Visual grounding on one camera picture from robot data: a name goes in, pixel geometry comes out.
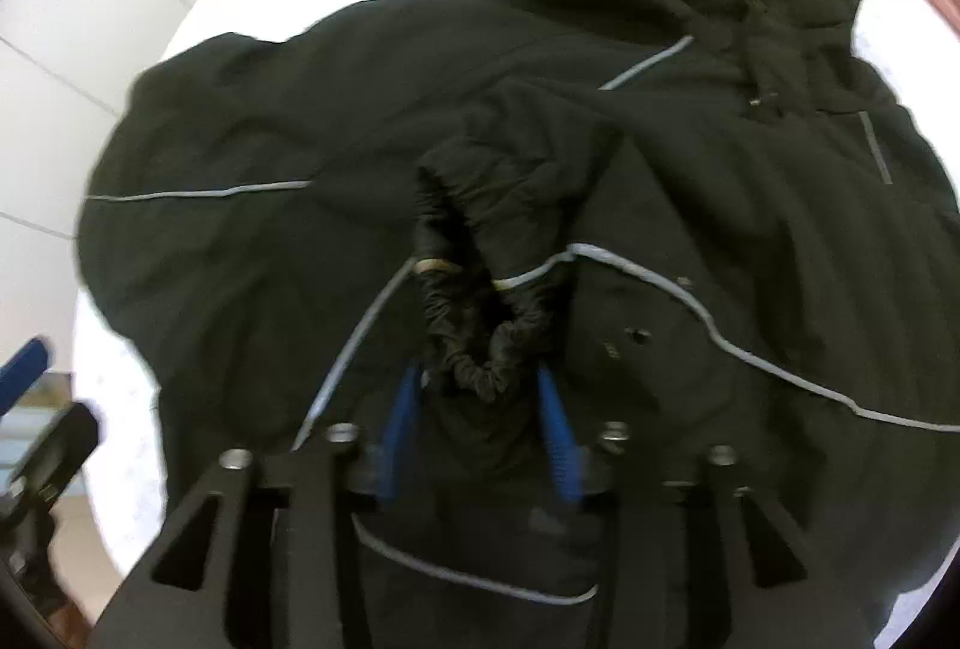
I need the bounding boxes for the black hooded jacket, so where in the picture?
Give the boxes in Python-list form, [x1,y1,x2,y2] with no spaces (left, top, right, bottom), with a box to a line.
[73,0,960,649]

